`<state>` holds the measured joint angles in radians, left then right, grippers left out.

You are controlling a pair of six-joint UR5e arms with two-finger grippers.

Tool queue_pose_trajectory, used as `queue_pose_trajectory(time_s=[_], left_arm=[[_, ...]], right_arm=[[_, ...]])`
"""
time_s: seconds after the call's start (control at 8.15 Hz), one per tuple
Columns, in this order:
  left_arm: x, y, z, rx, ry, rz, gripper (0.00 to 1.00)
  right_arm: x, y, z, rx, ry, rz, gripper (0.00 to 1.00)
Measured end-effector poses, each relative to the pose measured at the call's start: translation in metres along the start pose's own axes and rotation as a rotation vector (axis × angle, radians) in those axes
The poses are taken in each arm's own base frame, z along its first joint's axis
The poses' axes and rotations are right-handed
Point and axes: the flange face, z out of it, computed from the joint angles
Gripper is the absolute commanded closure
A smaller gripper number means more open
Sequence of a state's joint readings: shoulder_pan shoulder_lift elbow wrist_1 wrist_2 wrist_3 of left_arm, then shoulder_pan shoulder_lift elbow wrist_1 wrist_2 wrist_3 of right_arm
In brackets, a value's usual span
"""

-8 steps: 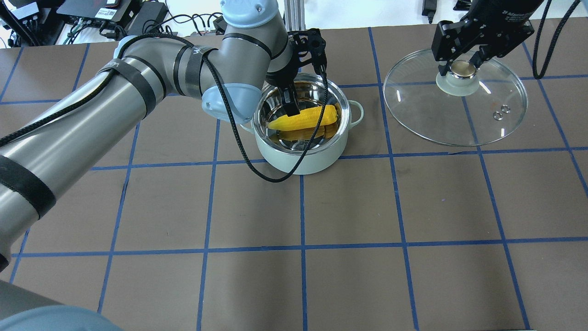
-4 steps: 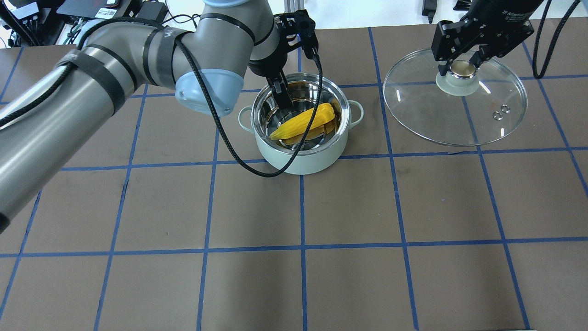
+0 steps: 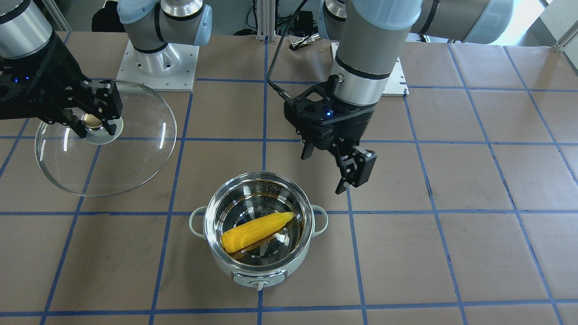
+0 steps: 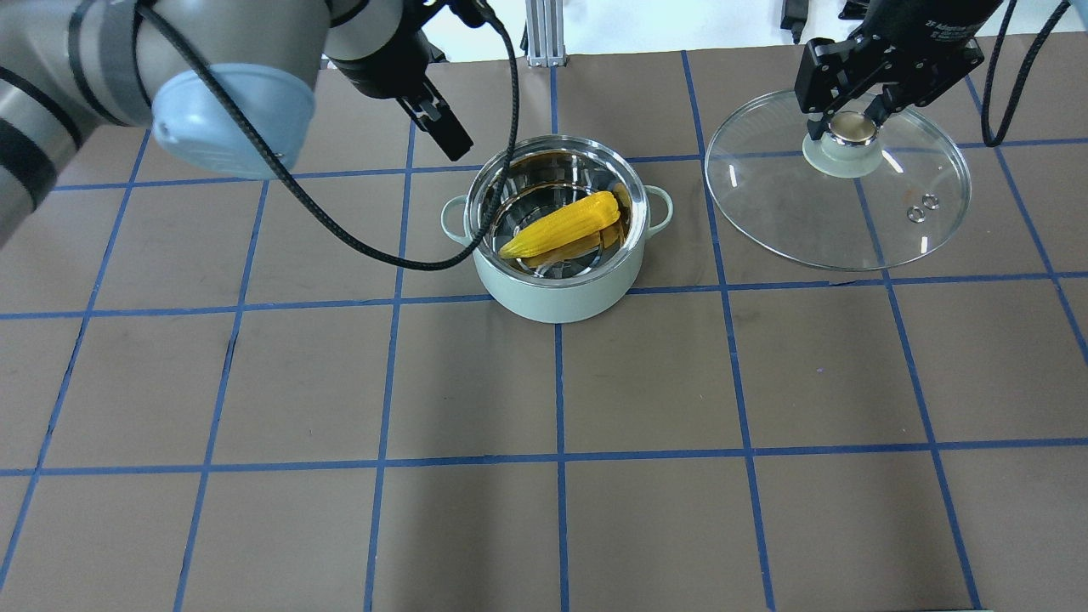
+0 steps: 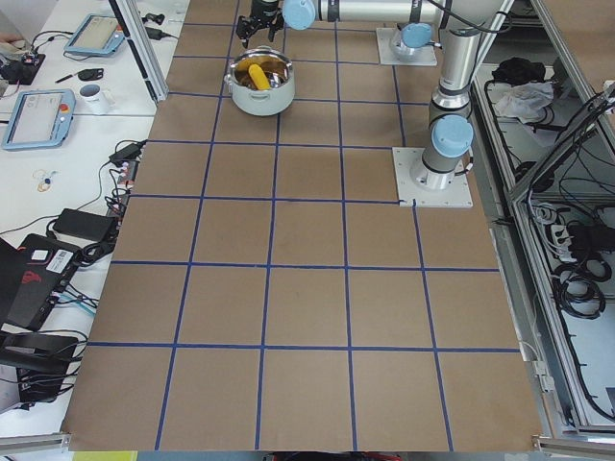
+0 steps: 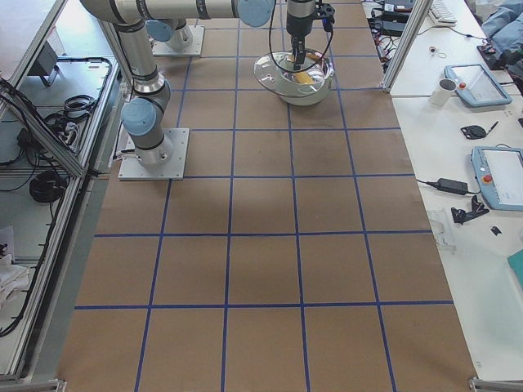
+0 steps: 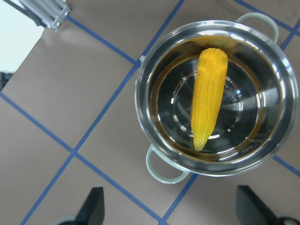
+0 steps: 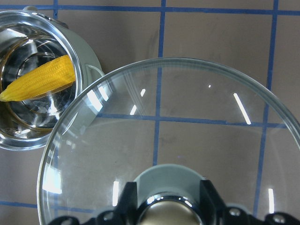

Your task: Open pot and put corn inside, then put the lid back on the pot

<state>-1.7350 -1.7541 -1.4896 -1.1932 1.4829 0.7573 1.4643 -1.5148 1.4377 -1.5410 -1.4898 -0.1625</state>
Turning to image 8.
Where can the yellow corn cob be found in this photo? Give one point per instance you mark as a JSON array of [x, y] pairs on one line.
[[50, 77]]

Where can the brown grid table mat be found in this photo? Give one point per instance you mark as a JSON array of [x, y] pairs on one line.
[[260, 38]]

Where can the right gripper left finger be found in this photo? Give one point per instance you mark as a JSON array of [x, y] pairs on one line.
[[127, 208]]

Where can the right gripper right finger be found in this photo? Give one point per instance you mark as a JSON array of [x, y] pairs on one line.
[[211, 205]]

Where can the white electric pot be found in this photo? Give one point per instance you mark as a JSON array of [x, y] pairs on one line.
[[29, 39]]

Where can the glass pot lid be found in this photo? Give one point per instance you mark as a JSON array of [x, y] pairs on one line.
[[167, 124]]

